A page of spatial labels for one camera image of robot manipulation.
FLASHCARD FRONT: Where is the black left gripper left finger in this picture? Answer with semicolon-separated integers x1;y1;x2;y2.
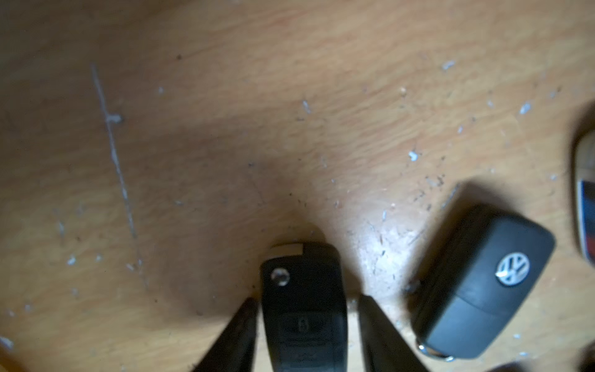
192;298;259;372

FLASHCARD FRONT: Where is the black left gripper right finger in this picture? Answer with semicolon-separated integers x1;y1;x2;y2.
358;294;429;372

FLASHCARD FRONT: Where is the black flip car key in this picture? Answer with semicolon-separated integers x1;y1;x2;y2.
260;242;348;371

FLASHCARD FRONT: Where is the black car key with ring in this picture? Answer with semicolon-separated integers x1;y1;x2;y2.
573;130;594;265

